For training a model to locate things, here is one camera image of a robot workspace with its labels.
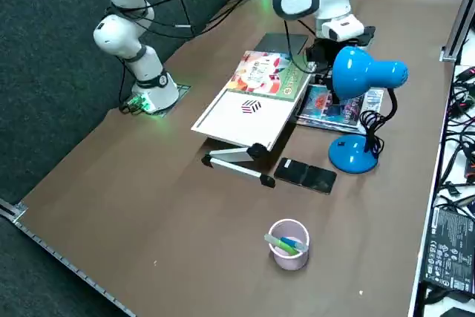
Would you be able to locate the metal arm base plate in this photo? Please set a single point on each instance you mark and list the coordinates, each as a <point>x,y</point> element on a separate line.
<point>182,90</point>

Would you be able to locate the dark grey wrist camera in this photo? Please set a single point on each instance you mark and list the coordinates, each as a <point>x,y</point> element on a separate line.
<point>365,35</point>

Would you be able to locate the aluminium table edge rail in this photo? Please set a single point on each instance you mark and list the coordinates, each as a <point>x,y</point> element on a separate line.
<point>55,255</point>

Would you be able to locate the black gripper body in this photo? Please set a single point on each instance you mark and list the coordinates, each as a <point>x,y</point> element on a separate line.
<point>322,51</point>

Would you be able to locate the green cover recipe book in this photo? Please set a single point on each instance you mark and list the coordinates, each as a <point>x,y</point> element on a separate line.
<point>259,75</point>

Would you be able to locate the blue desk lamp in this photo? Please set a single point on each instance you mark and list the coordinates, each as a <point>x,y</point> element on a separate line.
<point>356,68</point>

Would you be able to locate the black foldable phone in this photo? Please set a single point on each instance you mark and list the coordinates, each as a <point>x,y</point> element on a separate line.
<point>304,176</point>

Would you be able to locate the black power adapter brick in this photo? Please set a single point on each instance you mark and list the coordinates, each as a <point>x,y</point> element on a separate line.
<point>449,250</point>

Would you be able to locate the pink pen cup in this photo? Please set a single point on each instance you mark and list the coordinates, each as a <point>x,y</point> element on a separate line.
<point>287,263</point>

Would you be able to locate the green marker pen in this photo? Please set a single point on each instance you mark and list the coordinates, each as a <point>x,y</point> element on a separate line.
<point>284,246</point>

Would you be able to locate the aluminium frame post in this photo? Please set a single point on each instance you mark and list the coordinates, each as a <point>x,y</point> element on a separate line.
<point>458,27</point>

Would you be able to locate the grey closed laptop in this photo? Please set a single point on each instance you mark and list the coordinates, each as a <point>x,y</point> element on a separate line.
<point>274,42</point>

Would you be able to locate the white folding book stand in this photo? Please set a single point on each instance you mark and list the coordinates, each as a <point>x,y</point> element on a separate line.
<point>237,120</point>

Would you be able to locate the blue marker pen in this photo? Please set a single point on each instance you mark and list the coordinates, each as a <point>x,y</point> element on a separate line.
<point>293,241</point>

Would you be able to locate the green lit base connector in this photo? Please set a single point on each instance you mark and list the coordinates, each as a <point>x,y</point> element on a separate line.
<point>137,103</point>

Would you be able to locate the plastic wrapped blue magazine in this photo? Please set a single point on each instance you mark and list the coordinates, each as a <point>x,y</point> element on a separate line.
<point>319,109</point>

